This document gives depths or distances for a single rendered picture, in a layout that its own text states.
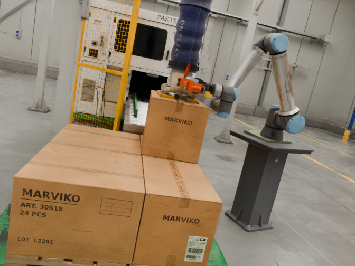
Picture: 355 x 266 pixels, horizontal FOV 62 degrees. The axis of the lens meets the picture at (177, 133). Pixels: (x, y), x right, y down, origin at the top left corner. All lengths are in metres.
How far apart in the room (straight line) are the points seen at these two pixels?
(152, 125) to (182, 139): 0.22
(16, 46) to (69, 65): 8.71
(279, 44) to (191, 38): 0.60
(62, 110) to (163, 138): 1.66
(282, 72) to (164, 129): 0.91
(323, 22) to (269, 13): 2.31
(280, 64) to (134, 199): 1.34
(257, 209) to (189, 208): 1.16
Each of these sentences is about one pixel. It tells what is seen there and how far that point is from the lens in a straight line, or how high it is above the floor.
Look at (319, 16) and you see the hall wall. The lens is 13.84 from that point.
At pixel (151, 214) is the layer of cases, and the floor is 0.43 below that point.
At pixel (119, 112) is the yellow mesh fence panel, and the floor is 0.57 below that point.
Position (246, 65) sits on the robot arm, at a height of 1.28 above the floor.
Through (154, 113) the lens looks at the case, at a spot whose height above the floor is 0.84.
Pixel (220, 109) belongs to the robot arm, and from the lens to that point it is 2.09.
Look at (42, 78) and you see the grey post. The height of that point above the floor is 0.56.
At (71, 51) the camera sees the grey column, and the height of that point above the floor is 1.12.
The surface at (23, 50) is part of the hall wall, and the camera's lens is 11.96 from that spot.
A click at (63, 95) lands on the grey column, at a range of 3.40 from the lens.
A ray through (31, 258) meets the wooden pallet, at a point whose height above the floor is 0.13.
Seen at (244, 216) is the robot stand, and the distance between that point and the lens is 2.66.
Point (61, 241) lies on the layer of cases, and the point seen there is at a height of 0.24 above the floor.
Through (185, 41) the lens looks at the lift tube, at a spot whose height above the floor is 1.35.
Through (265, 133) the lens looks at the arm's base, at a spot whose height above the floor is 0.80.
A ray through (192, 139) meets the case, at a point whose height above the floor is 0.71.
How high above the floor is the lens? 1.14
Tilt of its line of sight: 11 degrees down
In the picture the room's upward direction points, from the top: 12 degrees clockwise
